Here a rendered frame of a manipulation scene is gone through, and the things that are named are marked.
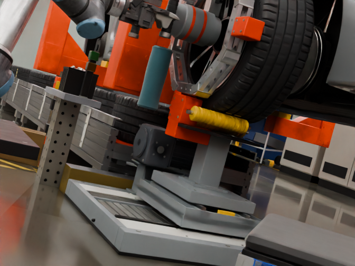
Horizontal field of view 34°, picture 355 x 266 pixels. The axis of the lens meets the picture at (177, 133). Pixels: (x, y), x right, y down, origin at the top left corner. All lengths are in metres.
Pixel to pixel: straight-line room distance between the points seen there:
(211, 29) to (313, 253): 1.44
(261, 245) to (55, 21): 3.75
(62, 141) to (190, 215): 0.88
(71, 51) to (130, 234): 2.87
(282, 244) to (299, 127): 4.60
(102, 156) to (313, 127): 3.18
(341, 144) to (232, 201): 5.61
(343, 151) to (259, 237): 6.80
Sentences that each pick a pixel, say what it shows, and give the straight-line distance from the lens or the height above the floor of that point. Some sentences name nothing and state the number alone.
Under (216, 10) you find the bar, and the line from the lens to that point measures 2.37.
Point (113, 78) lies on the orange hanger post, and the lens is 2.71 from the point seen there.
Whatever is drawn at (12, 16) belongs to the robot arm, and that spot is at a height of 0.68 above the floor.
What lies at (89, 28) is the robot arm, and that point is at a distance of 1.90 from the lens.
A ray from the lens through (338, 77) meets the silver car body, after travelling 2.16.
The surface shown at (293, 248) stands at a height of 0.34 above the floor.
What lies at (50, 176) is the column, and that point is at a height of 0.05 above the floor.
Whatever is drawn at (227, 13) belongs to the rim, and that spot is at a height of 0.94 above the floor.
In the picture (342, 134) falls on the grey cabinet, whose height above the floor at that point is 0.74.
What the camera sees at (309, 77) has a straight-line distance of 2.47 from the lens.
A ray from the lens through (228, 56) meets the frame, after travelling 2.12.
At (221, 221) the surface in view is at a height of 0.14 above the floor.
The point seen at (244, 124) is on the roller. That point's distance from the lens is 2.33.
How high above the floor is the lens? 0.51
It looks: 2 degrees down
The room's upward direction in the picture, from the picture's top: 15 degrees clockwise
